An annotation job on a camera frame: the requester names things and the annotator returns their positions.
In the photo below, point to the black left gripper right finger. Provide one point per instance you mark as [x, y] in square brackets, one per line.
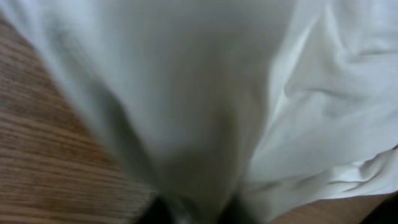
[236, 213]

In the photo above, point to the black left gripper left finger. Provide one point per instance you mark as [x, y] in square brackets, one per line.
[157, 213]

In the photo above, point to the white t-shirt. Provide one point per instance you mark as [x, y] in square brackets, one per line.
[255, 106]

